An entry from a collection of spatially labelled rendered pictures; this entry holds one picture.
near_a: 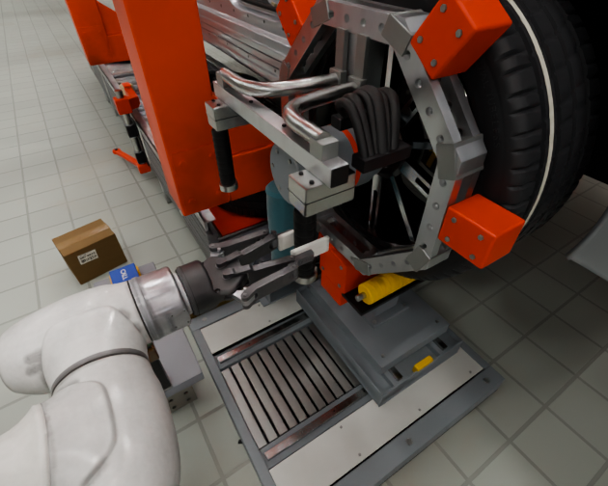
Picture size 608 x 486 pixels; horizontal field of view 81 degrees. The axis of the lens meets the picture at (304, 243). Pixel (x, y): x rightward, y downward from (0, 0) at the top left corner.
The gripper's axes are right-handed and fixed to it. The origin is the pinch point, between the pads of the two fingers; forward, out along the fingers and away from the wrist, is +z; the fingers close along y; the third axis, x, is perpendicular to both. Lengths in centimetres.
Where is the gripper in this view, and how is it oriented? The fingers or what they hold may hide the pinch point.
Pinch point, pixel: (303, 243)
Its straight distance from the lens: 58.9
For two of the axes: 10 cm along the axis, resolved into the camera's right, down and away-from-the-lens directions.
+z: 8.5, -3.5, 4.0
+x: 0.0, -7.5, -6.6
